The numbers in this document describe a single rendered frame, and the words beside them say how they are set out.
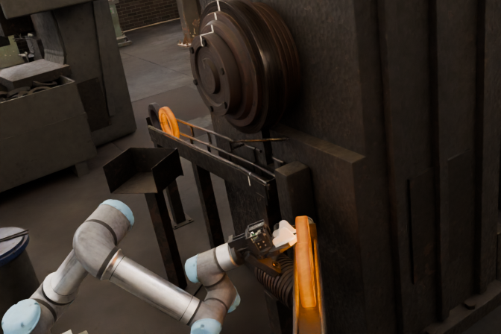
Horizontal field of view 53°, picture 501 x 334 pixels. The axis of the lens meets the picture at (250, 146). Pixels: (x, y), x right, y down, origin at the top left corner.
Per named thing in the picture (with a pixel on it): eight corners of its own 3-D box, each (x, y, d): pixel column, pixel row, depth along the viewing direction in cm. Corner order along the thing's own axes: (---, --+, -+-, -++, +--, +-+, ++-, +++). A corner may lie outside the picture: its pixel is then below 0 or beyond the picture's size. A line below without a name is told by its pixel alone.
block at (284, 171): (306, 217, 181) (297, 157, 172) (320, 226, 175) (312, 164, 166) (282, 229, 177) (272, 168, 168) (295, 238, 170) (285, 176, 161)
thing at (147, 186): (165, 272, 260) (130, 147, 233) (209, 279, 249) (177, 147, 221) (142, 298, 244) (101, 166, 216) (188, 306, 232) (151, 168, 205)
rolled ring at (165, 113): (171, 147, 268) (177, 145, 269) (175, 131, 252) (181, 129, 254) (156, 119, 273) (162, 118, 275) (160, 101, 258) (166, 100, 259)
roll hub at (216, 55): (210, 104, 187) (194, 29, 177) (248, 119, 164) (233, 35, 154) (197, 108, 185) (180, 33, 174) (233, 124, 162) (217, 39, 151)
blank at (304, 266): (308, 232, 131) (295, 233, 131) (309, 262, 116) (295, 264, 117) (314, 283, 135) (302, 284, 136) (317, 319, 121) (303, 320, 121)
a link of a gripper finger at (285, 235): (297, 224, 135) (267, 235, 137) (306, 240, 137) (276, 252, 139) (297, 218, 138) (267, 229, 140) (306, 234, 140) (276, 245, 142)
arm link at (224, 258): (227, 276, 143) (229, 259, 150) (241, 271, 141) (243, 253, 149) (214, 256, 140) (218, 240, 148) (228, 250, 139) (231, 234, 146)
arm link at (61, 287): (16, 314, 164) (88, 213, 139) (42, 284, 177) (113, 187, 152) (45, 335, 165) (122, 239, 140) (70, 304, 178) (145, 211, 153)
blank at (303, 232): (308, 231, 131) (295, 232, 132) (314, 282, 136) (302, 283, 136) (306, 206, 146) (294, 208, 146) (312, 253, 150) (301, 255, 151)
